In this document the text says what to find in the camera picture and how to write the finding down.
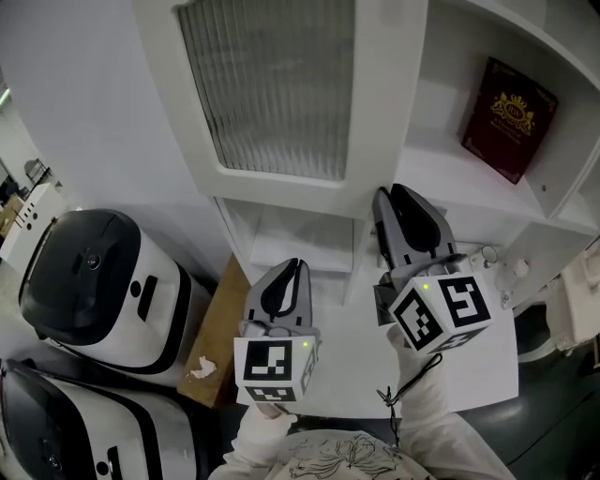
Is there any ribbed glass cabinet door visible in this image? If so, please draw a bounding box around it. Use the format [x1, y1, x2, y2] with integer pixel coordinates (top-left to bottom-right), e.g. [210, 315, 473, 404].
[133, 0, 430, 220]

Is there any white and black robot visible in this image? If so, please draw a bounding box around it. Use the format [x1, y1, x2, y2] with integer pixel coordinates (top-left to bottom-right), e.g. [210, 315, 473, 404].
[18, 208, 212, 388]
[0, 358, 203, 480]

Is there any white mug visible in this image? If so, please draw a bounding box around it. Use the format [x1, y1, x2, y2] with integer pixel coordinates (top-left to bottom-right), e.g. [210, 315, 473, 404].
[470, 246, 498, 269]

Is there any person's right forearm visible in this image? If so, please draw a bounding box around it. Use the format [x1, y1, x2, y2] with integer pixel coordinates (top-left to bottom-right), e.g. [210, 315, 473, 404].
[385, 322, 479, 451]

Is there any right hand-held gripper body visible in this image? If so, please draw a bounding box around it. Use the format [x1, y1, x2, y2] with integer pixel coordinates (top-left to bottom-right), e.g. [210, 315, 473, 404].
[373, 252, 495, 356]

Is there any white desk with shelves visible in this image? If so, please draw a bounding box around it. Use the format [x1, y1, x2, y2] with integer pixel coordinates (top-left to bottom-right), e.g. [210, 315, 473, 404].
[133, 0, 600, 310]

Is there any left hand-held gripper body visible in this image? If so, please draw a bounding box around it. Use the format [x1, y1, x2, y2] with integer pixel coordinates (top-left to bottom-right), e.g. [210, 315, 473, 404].
[232, 320, 323, 405]

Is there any person's left forearm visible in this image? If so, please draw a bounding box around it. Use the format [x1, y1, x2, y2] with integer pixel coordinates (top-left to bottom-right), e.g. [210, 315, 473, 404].
[223, 402, 299, 468]

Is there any black wrist cord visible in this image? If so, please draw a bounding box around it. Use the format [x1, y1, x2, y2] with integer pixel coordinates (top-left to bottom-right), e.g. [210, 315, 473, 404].
[377, 353, 444, 446]

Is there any person's white printed sweatshirt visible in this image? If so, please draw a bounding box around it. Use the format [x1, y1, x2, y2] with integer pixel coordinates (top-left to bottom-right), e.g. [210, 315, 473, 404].
[210, 428, 517, 480]

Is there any small white jar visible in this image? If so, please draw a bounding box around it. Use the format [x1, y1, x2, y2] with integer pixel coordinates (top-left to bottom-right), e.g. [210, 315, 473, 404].
[496, 260, 531, 292]

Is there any dark red book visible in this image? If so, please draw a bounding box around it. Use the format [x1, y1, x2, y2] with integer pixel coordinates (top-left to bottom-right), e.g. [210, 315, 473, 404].
[460, 55, 560, 186]

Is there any black metal rack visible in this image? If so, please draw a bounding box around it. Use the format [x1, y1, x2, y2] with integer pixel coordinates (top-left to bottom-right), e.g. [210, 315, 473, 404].
[23, 157, 52, 188]

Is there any white stand with black dots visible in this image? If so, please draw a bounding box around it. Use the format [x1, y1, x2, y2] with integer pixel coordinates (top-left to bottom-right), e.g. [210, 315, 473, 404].
[0, 181, 70, 263]

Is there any long brown cardboard box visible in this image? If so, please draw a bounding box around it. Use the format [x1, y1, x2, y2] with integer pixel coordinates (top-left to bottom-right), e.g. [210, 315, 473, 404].
[176, 252, 254, 409]

